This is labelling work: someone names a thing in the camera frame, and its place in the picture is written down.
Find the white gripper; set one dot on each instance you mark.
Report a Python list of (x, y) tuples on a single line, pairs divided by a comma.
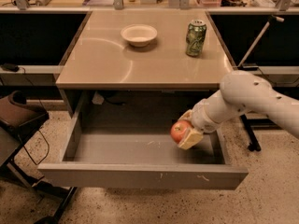
[(199, 119)]

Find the red apple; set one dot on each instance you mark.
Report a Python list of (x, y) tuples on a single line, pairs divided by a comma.
[(179, 129)]

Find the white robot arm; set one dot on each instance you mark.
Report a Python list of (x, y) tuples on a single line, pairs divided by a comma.
[(240, 92)]

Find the open grey top drawer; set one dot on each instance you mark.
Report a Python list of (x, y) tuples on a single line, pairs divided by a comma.
[(125, 143)]

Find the grey drawer cabinet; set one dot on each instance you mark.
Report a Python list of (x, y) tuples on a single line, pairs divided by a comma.
[(102, 60)]

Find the green soda can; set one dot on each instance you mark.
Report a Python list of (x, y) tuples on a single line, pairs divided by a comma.
[(195, 37)]

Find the white paper bowl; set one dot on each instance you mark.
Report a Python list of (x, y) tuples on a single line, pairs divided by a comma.
[(139, 35)]

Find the dark brown chair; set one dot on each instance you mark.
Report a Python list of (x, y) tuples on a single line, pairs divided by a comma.
[(19, 121)]

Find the black power adapter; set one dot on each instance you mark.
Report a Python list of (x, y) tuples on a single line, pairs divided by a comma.
[(10, 67)]

